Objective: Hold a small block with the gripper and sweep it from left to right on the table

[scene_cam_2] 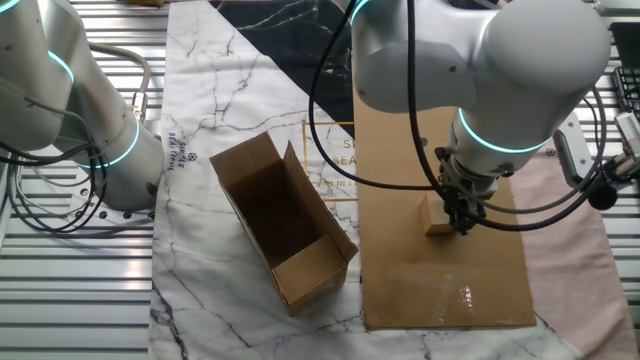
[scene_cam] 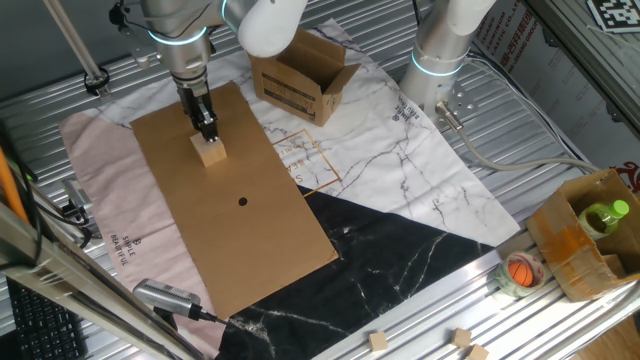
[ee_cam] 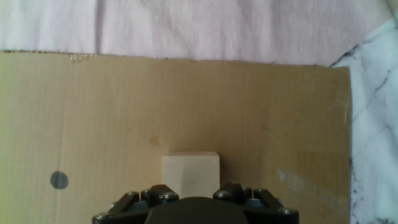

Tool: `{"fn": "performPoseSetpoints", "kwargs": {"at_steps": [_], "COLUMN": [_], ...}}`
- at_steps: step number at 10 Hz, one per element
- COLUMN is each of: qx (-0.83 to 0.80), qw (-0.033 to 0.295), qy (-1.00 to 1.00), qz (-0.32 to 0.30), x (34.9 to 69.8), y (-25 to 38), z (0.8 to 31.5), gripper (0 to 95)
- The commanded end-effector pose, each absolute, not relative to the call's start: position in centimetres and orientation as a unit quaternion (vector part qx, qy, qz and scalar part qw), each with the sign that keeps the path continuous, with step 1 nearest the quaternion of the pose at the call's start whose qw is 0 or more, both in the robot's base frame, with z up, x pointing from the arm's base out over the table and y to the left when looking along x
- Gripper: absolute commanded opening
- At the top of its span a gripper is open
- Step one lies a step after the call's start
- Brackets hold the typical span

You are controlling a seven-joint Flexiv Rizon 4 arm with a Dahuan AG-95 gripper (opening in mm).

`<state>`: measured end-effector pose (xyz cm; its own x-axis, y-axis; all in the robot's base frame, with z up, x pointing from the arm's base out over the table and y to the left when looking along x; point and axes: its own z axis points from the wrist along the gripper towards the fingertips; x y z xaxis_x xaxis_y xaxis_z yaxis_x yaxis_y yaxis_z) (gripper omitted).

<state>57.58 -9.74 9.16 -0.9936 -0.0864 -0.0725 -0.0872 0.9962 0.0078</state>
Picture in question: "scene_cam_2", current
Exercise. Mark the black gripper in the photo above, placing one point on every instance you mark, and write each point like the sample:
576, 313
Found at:
467, 202

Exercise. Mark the large pale wooden block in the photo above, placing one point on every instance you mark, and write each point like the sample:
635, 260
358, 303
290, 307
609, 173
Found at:
434, 217

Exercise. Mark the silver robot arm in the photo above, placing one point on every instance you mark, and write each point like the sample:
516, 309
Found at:
500, 65

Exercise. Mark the brown cardboard sheet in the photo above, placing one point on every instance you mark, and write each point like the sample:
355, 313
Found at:
440, 285

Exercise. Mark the open printed cardboard box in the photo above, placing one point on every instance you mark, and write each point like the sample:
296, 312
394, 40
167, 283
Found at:
305, 280

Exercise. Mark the black keyboard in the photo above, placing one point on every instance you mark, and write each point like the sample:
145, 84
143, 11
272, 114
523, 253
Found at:
627, 90

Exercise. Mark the black flat device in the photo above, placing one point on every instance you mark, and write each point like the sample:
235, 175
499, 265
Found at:
627, 45

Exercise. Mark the marble print cloth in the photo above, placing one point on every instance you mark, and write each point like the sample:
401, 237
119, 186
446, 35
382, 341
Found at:
225, 75

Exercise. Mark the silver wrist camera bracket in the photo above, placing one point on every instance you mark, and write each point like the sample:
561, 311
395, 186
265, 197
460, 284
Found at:
570, 150

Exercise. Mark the silver depth camera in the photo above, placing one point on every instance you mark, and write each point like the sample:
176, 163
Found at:
629, 131

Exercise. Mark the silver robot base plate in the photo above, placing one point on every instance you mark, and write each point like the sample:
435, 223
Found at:
125, 216

